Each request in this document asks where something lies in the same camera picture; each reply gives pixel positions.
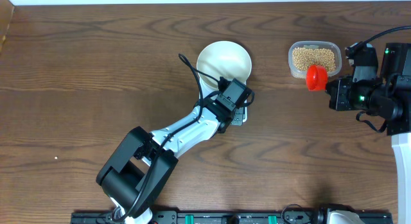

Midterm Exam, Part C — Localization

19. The red plastic measuring scoop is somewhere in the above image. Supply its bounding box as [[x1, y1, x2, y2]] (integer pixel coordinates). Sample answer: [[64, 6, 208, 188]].
[[306, 65, 328, 91]]

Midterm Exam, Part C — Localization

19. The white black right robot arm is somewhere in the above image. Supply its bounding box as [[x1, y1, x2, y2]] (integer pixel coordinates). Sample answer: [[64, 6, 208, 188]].
[[326, 42, 410, 223]]

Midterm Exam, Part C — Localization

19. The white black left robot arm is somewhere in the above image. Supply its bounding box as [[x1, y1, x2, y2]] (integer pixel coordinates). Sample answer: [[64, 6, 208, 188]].
[[96, 78, 255, 223]]

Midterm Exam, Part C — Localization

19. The white digital kitchen scale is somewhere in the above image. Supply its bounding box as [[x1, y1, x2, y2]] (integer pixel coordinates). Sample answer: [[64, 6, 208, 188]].
[[200, 79, 248, 121]]

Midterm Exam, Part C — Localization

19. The white round bowl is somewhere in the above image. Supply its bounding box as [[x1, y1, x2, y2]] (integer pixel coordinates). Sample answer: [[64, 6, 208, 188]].
[[197, 41, 252, 90]]

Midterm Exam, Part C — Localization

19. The yellow soybeans pile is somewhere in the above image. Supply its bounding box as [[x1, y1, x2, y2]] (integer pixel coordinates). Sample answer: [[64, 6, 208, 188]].
[[292, 47, 337, 72]]

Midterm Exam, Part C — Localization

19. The clear plastic container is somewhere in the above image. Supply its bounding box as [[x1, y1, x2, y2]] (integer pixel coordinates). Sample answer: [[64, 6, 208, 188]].
[[288, 41, 342, 79]]

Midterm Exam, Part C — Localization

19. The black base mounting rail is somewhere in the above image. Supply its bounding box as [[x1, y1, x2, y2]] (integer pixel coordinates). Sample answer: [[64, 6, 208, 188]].
[[69, 209, 394, 224]]

